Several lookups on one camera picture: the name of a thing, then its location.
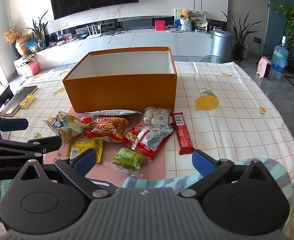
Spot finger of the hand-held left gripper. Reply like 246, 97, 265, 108
0, 117, 29, 133
0, 135, 63, 159

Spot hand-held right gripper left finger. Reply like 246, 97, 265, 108
17, 149, 111, 199

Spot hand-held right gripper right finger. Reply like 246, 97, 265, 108
178, 149, 275, 198

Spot yellow snack packet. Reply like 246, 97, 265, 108
67, 139, 104, 164

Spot white blue chip packet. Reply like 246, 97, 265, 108
42, 110, 84, 145

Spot brown cake clear packet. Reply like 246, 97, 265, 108
81, 116, 97, 139

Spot red wafer bar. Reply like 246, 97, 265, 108
171, 112, 195, 156

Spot red noodle stick packet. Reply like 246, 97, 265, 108
86, 115, 130, 143

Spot green lime snack packet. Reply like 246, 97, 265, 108
103, 147, 150, 179

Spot silver yellow chip packet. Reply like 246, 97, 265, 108
85, 109, 143, 117

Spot red white snack packet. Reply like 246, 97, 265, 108
123, 127, 175, 160

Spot clear packet of white eggs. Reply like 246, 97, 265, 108
134, 107, 174, 133

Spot orange cardboard box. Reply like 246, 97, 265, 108
63, 46, 177, 113

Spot black hardcover book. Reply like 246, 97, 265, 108
0, 85, 38, 117

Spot yellow duck print box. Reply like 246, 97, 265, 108
19, 94, 36, 109

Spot pink table mat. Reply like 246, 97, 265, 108
43, 107, 167, 188

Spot pink cardboard box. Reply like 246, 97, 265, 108
13, 54, 40, 78

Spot striped fleece cloth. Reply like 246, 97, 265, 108
122, 157, 293, 205

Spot brown gourd ornament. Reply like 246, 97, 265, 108
15, 34, 33, 56

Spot dried flowers in vase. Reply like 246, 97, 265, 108
3, 26, 21, 59

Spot potted orchid plant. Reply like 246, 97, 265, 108
26, 10, 49, 50

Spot clear glass chair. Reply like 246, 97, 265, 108
201, 54, 233, 64

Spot pink fan heater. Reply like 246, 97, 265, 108
256, 57, 273, 79

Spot silver trash can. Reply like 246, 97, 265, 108
210, 29, 233, 60

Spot white router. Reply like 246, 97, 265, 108
86, 23, 102, 39

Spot blue water jug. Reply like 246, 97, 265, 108
272, 35, 289, 73

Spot white marble television cabinet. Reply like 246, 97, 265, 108
13, 27, 212, 63

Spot potted snake plant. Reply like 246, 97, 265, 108
222, 5, 257, 62

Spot teddy bear bouquet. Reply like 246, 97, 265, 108
179, 9, 194, 32

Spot round painted fan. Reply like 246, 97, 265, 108
192, 9, 208, 29

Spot painted picture card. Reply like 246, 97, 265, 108
174, 8, 184, 29

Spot hanging vine plant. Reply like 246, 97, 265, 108
247, 0, 294, 60

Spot black cables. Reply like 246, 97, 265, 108
104, 27, 129, 44

